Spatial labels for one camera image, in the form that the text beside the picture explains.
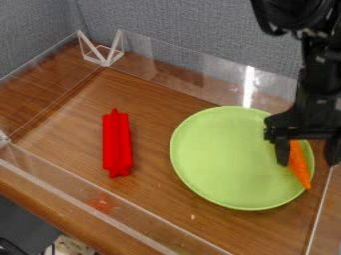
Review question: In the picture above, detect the clear acrylic corner bracket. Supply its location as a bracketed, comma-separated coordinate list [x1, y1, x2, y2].
[76, 30, 126, 67]

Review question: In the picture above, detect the clear acrylic enclosure wall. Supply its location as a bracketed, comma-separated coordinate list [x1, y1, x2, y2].
[0, 31, 341, 255]

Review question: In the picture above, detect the green plate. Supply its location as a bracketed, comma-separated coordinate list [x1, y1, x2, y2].
[170, 106, 314, 211]

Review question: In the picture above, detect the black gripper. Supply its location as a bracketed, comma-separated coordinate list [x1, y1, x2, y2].
[265, 33, 341, 166]

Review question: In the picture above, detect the red star-shaped block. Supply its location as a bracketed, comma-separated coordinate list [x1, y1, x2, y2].
[103, 109, 134, 178]

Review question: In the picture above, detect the orange toy carrot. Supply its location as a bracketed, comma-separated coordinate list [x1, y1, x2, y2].
[289, 140, 311, 189]

